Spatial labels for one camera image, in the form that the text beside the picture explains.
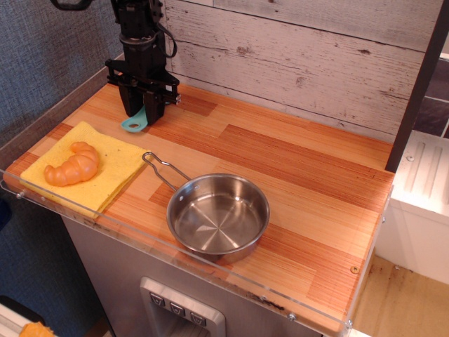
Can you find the dark vertical post right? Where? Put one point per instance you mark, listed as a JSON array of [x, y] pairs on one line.
[[424, 76]]

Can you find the orange object bottom left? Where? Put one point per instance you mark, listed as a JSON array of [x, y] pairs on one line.
[[36, 329]]

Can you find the clear acrylic table guard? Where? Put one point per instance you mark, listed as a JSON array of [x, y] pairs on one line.
[[308, 264]]

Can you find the orange plastic croissant toy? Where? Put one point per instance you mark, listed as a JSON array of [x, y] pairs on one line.
[[80, 167]]

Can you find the white toy sink unit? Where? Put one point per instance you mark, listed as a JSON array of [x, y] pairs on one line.
[[414, 233]]

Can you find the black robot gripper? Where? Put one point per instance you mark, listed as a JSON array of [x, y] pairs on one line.
[[143, 69]]

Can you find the teal dish brush white bristles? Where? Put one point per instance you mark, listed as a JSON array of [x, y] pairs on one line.
[[136, 123]]

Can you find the stainless steel small pan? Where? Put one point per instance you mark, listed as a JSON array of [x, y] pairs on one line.
[[219, 217]]

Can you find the silver dispenser button panel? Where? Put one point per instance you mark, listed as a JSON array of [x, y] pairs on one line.
[[172, 313]]

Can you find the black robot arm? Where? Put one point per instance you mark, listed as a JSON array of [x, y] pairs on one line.
[[140, 19]]

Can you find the yellow folded rag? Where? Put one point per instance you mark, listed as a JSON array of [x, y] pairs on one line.
[[119, 162]]

